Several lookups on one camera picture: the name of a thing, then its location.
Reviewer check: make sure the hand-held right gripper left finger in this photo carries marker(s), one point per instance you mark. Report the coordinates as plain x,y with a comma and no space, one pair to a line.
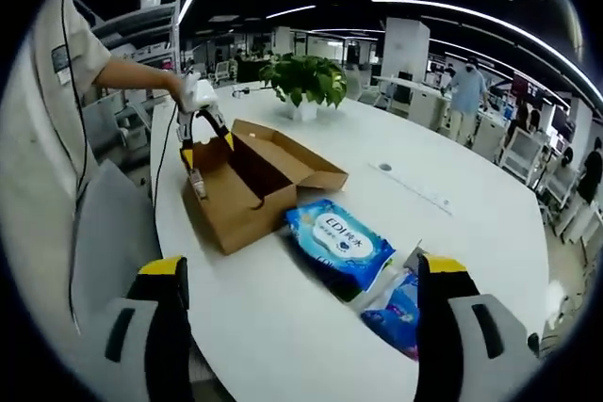
155,336

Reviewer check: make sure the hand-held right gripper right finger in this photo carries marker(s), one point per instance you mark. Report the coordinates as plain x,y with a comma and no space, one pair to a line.
452,336

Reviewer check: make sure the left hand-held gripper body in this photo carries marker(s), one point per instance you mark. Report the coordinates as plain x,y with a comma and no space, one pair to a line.
200,96

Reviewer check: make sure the small white carton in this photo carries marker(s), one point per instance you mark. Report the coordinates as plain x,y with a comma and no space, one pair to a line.
198,185

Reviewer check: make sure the blue purple soft packet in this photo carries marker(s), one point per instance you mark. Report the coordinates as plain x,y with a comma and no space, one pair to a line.
391,322

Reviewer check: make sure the brown cardboard shoe box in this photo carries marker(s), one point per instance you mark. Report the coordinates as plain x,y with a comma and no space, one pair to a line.
235,223

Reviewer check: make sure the blue soft wipes packet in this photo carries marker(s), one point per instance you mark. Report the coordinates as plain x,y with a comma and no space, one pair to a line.
339,237

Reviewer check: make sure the grey metal shelf rack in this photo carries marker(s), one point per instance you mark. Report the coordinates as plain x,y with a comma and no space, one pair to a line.
141,30

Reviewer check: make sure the green potted plant white pot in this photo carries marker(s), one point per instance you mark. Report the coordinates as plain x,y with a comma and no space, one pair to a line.
306,77

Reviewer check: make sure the operator in white shirt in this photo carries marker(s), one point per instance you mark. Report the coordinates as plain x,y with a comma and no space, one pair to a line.
37,162

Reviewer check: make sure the round grey table grommet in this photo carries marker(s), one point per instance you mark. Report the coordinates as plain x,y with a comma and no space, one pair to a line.
385,167

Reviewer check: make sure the white ceiling light strip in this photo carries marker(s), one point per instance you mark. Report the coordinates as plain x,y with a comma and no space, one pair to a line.
494,20

